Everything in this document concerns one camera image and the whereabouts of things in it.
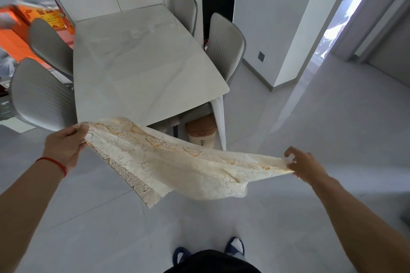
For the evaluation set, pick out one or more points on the person's left hand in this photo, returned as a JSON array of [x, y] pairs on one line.
[[65, 144]]

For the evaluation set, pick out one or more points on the person's right hand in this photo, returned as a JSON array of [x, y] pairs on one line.
[[307, 167]]

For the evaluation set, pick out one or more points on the beige lace tablecloth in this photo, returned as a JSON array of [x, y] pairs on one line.
[[176, 167]]

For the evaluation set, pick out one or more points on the person's right forearm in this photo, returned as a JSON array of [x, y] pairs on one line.
[[358, 228]]

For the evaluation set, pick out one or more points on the person's left forearm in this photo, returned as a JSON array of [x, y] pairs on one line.
[[19, 212]]

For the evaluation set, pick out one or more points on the person's black top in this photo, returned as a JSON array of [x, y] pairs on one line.
[[211, 263]]

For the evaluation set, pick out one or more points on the grey upholstered chair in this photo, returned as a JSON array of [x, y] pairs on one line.
[[184, 10], [51, 45], [225, 45], [41, 93]]

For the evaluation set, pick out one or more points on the clear plastic bag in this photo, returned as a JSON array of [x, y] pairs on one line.
[[6, 66]]

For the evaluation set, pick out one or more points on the white table leg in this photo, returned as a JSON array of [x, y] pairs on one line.
[[219, 122]]

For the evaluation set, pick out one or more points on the pink box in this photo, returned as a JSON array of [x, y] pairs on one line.
[[65, 39]]

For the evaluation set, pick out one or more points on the beige brown rice cooker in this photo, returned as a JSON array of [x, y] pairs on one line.
[[200, 135]]

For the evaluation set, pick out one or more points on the orange paper bag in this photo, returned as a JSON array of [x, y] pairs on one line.
[[16, 42]]

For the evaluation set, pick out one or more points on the plain grey door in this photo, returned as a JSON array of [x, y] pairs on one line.
[[394, 58]]

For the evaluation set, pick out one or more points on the grey door silver lock plate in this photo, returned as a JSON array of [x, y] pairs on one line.
[[362, 26]]

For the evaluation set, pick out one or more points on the small bottle red cap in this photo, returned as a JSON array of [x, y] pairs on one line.
[[206, 45]]

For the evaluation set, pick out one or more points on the dark wall socket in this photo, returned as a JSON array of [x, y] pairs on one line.
[[261, 56]]

